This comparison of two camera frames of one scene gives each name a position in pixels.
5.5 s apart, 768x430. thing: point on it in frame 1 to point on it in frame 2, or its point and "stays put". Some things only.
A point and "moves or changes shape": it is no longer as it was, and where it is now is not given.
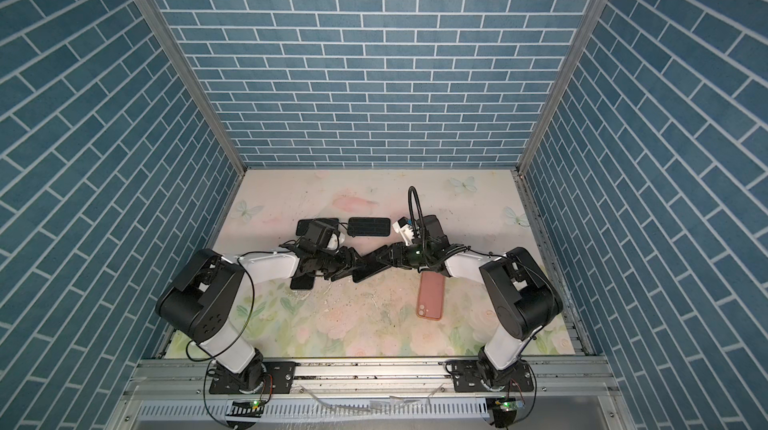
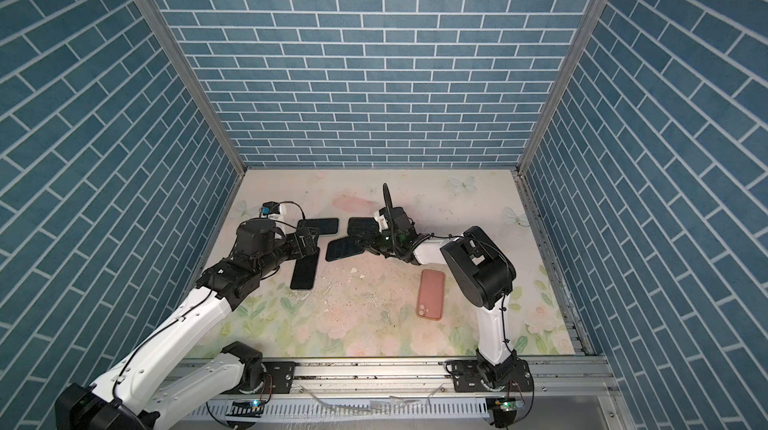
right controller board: (503, 409) stays put
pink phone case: (431, 295) stays put
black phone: (369, 226) stays put
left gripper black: (346, 263) to (309, 244)
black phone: (303, 281) stays put
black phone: (371, 265) moves or changes shape
